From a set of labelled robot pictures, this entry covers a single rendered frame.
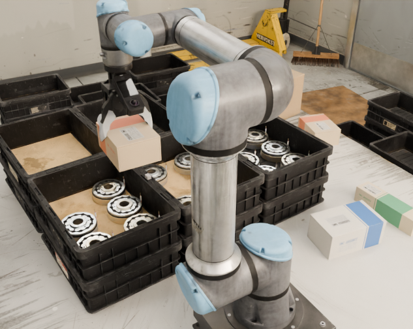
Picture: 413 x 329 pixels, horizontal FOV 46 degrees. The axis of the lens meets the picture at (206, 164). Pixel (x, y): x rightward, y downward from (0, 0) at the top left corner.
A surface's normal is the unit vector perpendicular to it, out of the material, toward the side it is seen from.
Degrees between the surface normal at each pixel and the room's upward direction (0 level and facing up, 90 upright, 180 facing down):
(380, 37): 90
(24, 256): 0
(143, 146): 90
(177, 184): 0
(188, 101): 85
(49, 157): 0
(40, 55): 90
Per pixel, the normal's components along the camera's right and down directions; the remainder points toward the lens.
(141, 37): 0.49, 0.46
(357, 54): -0.87, 0.26
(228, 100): 0.44, 0.08
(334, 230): 0.00, -0.85
